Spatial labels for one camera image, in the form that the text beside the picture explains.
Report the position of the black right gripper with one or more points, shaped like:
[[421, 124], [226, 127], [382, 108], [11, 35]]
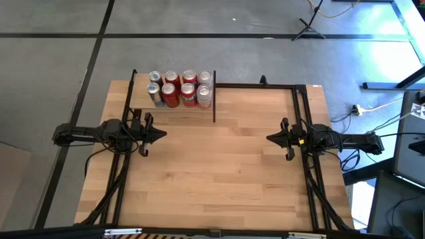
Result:
[[293, 139]]

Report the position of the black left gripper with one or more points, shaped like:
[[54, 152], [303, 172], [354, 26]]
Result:
[[142, 132]]

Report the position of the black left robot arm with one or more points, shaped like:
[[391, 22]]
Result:
[[76, 132]]

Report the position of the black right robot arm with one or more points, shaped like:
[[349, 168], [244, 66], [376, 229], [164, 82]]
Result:
[[358, 141]]

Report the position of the small yellow tag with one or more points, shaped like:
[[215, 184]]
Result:
[[301, 141]]

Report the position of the yellow power plug adapter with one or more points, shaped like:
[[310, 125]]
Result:
[[357, 110]]

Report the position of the yellow black hazard tape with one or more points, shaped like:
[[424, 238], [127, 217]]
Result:
[[149, 237]]

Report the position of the black tripod stand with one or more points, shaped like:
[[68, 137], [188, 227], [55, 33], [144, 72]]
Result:
[[309, 28]]

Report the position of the black desk foot bar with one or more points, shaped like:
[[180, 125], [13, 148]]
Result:
[[382, 86]]

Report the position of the grey office desk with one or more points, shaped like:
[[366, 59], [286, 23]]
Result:
[[408, 149]]

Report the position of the dark grey desk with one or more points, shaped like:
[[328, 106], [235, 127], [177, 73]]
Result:
[[391, 206]]

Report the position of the white marker paper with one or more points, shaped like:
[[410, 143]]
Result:
[[419, 111]]

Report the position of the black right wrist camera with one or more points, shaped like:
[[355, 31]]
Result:
[[321, 131]]

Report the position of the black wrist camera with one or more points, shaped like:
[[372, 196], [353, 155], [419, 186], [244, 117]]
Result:
[[112, 126], [321, 131]]

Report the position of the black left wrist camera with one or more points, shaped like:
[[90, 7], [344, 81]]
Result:
[[112, 126]]

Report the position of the black aluminium rig frame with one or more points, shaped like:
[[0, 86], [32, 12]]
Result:
[[300, 89]]

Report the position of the silver metal bracket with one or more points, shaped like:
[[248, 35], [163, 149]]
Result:
[[307, 236], [123, 231]]

